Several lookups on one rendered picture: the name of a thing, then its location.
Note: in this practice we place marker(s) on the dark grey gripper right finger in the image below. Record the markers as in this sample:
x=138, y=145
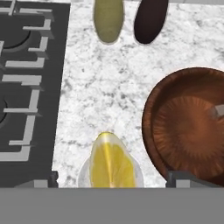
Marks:
x=178, y=179

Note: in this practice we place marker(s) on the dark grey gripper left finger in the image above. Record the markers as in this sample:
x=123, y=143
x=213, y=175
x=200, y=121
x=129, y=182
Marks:
x=48, y=180

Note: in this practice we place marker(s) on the brown wooden bowl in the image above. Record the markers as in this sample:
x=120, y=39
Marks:
x=186, y=128

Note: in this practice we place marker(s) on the glass of yellow lemonade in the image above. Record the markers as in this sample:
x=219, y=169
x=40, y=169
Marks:
x=112, y=163

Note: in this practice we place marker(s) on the grey ice cube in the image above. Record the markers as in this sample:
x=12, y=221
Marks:
x=219, y=110

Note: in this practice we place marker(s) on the black hob with grey grates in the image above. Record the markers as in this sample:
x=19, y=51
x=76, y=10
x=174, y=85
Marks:
x=29, y=87

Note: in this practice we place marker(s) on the dark brown bottle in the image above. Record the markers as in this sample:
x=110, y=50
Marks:
x=150, y=20

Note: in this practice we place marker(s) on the olive green bottle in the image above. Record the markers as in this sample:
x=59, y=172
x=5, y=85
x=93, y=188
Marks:
x=108, y=20

